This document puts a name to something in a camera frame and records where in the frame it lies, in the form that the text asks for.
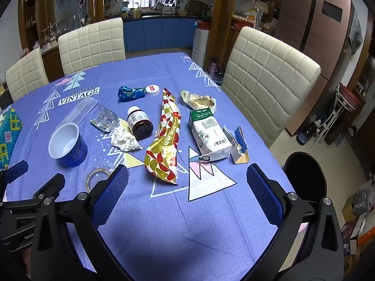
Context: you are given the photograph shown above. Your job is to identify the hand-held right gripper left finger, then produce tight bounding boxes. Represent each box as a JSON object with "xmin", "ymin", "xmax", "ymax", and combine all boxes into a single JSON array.
[{"xmin": 29, "ymin": 164, "xmax": 134, "ymax": 281}]

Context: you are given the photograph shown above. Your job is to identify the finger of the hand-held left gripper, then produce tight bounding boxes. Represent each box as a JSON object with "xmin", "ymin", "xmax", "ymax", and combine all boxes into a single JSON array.
[
  {"xmin": 2, "ymin": 160, "xmax": 29, "ymax": 182},
  {"xmin": 33, "ymin": 173, "xmax": 65, "ymax": 203}
]

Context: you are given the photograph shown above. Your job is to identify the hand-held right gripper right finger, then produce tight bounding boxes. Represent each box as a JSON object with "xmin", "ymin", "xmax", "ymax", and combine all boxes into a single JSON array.
[{"xmin": 246, "ymin": 163, "xmax": 344, "ymax": 281}]

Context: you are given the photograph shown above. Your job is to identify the clear tape roll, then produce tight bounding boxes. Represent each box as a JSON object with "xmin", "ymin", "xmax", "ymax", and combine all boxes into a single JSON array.
[{"xmin": 83, "ymin": 162, "xmax": 117, "ymax": 192}]

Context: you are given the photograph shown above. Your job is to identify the black round bin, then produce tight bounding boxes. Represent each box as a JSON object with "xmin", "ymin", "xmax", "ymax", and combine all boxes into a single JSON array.
[{"xmin": 285, "ymin": 151, "xmax": 327, "ymax": 204}]

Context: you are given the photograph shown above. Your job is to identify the torn blue white carton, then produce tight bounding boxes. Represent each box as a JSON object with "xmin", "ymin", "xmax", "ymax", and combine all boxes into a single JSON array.
[{"xmin": 223, "ymin": 125, "xmax": 250, "ymax": 164}]

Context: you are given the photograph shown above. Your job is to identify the white tissue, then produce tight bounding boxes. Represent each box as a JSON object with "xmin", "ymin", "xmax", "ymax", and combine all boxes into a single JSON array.
[{"xmin": 111, "ymin": 122, "xmax": 145, "ymax": 152}]

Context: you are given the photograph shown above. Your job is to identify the gold red patterned wrapper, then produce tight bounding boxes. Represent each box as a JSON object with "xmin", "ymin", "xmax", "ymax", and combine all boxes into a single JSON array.
[{"xmin": 144, "ymin": 88, "xmax": 183, "ymax": 185}]

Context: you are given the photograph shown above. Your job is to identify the silver blister pack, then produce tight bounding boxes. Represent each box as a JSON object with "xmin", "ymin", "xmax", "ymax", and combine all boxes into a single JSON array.
[{"xmin": 90, "ymin": 104, "xmax": 118, "ymax": 132}]

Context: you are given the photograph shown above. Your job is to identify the white pill bottle red label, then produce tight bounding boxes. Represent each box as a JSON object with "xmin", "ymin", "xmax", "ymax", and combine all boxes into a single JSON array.
[{"xmin": 127, "ymin": 106, "xmax": 154, "ymax": 140}]

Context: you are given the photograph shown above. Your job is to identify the white green milk pouch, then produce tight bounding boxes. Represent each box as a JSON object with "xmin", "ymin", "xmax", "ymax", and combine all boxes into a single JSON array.
[{"xmin": 189, "ymin": 109, "xmax": 232, "ymax": 161}]

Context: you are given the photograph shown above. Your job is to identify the clear plastic tray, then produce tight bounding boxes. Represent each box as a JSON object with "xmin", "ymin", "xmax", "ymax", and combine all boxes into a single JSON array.
[{"xmin": 50, "ymin": 98, "xmax": 99, "ymax": 137}]

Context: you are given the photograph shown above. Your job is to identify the blue foil candy wrapper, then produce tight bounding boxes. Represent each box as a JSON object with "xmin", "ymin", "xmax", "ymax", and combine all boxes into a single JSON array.
[{"xmin": 118, "ymin": 85, "xmax": 146, "ymax": 103}]

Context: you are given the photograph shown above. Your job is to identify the cream snack wrapper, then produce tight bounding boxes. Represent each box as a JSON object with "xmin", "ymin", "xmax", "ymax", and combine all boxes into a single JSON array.
[{"xmin": 180, "ymin": 90, "xmax": 217, "ymax": 114}]

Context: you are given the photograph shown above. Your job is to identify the colourful woven mat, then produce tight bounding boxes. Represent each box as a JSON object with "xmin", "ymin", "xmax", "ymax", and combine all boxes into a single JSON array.
[{"xmin": 0, "ymin": 107, "xmax": 24, "ymax": 169}]

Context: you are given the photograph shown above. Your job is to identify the blue printed tablecloth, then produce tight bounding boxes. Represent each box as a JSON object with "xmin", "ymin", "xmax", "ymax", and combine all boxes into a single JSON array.
[{"xmin": 0, "ymin": 52, "xmax": 296, "ymax": 281}]

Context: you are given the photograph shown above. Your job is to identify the clear plastic bag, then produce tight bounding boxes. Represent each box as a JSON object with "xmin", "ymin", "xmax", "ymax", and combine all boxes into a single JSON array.
[{"xmin": 352, "ymin": 190, "xmax": 368, "ymax": 215}]

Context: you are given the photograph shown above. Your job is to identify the dark printed box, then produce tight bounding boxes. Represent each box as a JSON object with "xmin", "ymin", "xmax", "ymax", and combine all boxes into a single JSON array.
[{"xmin": 341, "ymin": 221, "xmax": 368, "ymax": 255}]

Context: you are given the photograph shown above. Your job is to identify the large cream quilted chair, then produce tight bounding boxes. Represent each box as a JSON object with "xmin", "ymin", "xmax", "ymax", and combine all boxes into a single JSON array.
[{"xmin": 221, "ymin": 26, "xmax": 322, "ymax": 150}]

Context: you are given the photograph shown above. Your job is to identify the red basin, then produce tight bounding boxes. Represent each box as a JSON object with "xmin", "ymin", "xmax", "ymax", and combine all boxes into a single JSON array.
[{"xmin": 337, "ymin": 83, "xmax": 362, "ymax": 109}]

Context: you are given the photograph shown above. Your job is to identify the white narrow cabinet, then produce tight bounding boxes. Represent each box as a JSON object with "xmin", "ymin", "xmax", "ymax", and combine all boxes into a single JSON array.
[{"xmin": 192, "ymin": 28, "xmax": 209, "ymax": 68}]

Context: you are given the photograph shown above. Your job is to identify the brown refrigerator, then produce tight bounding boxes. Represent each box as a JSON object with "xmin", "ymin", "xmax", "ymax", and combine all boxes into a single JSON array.
[{"xmin": 275, "ymin": 0, "xmax": 356, "ymax": 137}]

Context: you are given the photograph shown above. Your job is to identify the blue kitchen cabinets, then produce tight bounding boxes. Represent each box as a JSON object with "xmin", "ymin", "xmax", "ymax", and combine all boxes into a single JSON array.
[{"xmin": 123, "ymin": 18, "xmax": 201, "ymax": 52}]

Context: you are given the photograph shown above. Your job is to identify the wooden display cabinet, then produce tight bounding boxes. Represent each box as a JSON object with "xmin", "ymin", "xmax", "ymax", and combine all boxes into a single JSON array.
[{"xmin": 18, "ymin": 0, "xmax": 97, "ymax": 55}]

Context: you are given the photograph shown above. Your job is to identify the tray of eggs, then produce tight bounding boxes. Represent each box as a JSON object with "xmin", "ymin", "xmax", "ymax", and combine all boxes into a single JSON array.
[{"xmin": 231, "ymin": 13, "xmax": 256, "ymax": 25}]

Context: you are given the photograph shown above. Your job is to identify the wooden pantry shelf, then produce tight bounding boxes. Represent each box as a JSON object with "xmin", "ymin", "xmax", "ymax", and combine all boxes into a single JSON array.
[{"xmin": 217, "ymin": 0, "xmax": 283, "ymax": 36}]

